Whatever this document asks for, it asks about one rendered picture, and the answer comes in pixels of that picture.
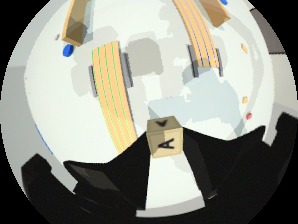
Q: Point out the beige cube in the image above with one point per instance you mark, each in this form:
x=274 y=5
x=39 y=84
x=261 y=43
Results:
x=164 y=137

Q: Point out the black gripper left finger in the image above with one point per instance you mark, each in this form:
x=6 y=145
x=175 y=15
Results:
x=126 y=175

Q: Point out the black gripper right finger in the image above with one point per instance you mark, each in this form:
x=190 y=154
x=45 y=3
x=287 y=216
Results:
x=212 y=159

